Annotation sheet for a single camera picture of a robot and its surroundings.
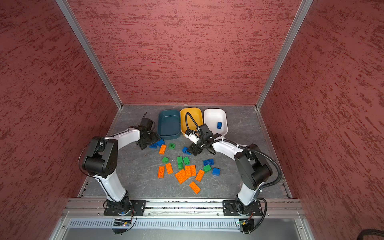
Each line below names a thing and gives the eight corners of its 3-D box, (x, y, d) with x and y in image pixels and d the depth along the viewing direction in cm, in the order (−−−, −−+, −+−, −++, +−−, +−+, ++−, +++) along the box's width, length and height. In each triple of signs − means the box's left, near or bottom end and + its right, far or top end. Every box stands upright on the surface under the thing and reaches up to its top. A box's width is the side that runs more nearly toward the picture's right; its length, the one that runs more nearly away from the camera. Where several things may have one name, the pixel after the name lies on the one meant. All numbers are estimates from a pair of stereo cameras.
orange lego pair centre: (185, 176, 86) (184, 175, 84) (185, 166, 90) (185, 164, 88) (196, 176, 86) (196, 175, 84) (196, 166, 90) (196, 164, 88)
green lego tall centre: (176, 169, 89) (175, 167, 87) (177, 158, 94) (176, 156, 91) (183, 169, 89) (182, 167, 87) (183, 158, 94) (183, 156, 91)
